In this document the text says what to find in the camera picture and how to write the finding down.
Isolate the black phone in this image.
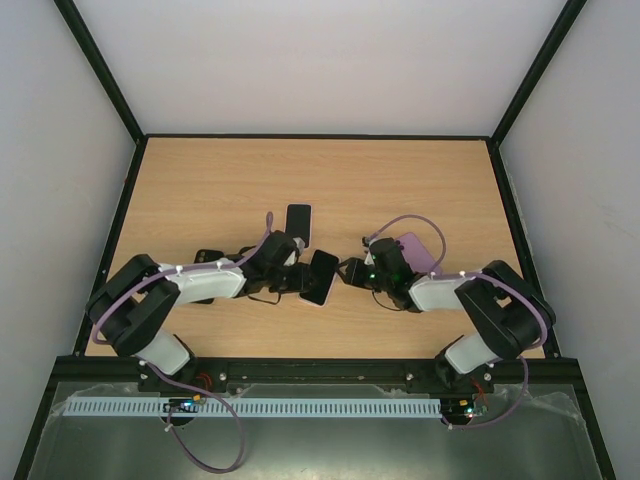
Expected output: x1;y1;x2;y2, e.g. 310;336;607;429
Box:
310;250;340;285
284;203;313;240

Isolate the purple phone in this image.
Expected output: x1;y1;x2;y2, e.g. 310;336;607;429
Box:
396;232;442;275

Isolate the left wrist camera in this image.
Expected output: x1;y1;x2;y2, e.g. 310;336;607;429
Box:
284;237;306;267

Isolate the black phone case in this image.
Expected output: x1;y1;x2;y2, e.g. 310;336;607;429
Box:
194;249;225;263

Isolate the white slotted cable duct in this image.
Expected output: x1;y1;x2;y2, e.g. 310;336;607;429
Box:
63;397;441;419

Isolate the pink phone case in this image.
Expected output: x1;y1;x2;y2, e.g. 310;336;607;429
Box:
298;280;333;307
283;202;315;247

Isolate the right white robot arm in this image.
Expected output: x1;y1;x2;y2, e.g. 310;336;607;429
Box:
336;238;556;392

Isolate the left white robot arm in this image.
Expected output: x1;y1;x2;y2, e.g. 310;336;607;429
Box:
85;230;317;376

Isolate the black aluminium frame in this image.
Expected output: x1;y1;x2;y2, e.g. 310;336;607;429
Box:
0;0;640;480

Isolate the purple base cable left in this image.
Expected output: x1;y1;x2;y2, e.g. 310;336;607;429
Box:
144;359;247;472

